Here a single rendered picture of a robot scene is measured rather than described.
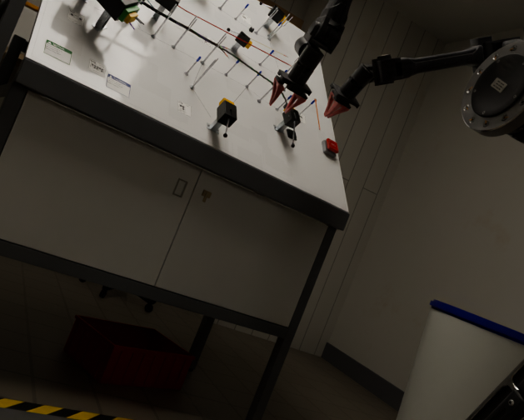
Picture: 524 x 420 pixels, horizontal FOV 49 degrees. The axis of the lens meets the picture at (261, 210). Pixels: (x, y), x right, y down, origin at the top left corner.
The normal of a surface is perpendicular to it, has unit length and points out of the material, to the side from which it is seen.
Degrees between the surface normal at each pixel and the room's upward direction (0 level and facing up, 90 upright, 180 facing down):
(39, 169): 90
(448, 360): 94
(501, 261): 90
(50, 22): 48
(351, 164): 90
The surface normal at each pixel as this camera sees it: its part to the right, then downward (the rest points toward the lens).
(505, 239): -0.84, -0.36
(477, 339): -0.48, -0.17
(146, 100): 0.62, -0.50
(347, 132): 0.40, 0.11
